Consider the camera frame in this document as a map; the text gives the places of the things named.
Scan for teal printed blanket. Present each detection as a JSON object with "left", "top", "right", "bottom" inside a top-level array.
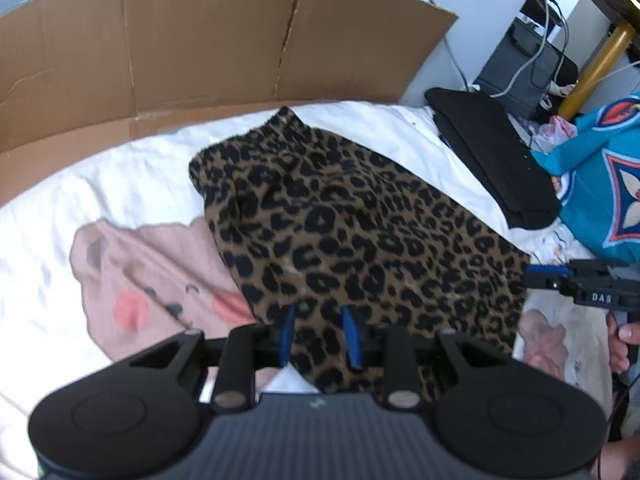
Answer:
[{"left": 532, "top": 95, "right": 640, "bottom": 263}]

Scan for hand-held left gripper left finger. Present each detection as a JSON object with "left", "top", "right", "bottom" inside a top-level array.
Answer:
[{"left": 120, "top": 304, "right": 301, "bottom": 409}]

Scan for person's right hand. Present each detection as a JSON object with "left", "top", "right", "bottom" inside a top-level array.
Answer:
[{"left": 606, "top": 310, "right": 640, "bottom": 376}]

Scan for cream bear print bedsheet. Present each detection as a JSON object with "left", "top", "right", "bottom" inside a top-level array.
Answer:
[{"left": 0, "top": 100, "right": 616, "bottom": 476}]

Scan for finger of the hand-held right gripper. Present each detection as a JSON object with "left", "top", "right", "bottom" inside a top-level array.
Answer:
[
  {"left": 524, "top": 265, "right": 573, "bottom": 292},
  {"left": 567, "top": 259, "right": 630, "bottom": 281}
]

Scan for yellow table leg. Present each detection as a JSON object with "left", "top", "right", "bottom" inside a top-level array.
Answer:
[{"left": 557, "top": 22, "right": 636, "bottom": 121}]

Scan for grey laptop bag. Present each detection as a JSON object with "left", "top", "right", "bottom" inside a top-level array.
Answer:
[{"left": 472, "top": 17, "right": 578, "bottom": 121}]

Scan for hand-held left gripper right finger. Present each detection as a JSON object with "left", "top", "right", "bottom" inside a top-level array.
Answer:
[{"left": 341, "top": 306, "right": 513, "bottom": 409}]

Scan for folded black clothes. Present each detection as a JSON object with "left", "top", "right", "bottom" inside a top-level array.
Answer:
[{"left": 425, "top": 87, "right": 561, "bottom": 228}]

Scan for white cable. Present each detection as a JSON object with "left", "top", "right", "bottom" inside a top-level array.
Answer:
[{"left": 487, "top": 0, "right": 571, "bottom": 98}]

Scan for leopard print garment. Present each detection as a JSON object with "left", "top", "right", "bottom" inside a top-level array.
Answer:
[{"left": 189, "top": 106, "right": 531, "bottom": 406}]

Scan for brown cardboard sheet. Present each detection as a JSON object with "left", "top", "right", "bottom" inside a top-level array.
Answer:
[{"left": 0, "top": 0, "right": 458, "bottom": 206}]

